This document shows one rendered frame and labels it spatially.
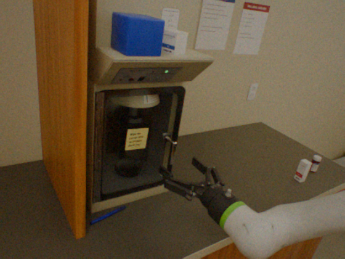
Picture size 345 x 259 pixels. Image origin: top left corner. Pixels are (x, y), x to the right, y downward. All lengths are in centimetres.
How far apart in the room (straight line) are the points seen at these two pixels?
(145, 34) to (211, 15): 85
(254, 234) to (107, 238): 47
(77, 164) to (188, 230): 46
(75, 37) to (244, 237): 60
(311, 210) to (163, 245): 46
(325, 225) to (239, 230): 20
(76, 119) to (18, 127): 59
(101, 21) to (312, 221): 72
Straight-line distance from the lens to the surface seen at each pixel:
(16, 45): 120
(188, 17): 92
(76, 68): 70
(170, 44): 81
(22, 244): 100
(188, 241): 101
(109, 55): 72
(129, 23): 71
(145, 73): 80
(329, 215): 77
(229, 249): 120
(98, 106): 84
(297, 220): 81
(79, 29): 68
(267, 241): 75
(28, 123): 130
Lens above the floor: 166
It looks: 26 degrees down
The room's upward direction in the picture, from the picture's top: 9 degrees clockwise
